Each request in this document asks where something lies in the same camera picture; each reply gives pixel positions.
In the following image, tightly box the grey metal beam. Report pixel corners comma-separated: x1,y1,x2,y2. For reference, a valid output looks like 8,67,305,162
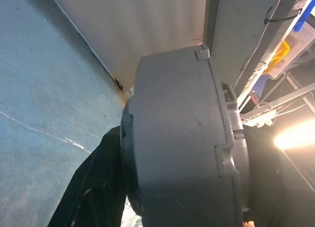
235,0,305,89

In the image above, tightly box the blue plastic table cover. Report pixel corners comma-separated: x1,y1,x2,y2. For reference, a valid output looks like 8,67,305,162
0,0,130,227

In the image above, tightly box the grey round motor housing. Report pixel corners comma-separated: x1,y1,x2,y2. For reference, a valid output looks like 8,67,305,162
120,45,241,227

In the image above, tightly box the yellow object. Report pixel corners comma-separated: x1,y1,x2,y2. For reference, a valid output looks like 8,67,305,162
261,40,292,76

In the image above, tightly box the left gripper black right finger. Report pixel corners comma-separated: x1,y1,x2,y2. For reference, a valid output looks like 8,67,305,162
242,130,315,227

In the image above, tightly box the silver metal frame bar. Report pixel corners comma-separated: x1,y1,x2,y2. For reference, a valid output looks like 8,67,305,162
240,83,315,122

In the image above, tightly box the black zip tie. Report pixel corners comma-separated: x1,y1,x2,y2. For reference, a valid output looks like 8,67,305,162
240,56,267,73
263,5,304,25

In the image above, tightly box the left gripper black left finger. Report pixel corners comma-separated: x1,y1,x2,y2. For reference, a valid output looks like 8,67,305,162
48,127,129,227

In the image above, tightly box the white backdrop board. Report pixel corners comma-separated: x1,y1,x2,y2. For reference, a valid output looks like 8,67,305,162
48,0,208,97

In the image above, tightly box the bright lamp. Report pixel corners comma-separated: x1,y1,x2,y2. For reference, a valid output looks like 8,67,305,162
271,119,315,150

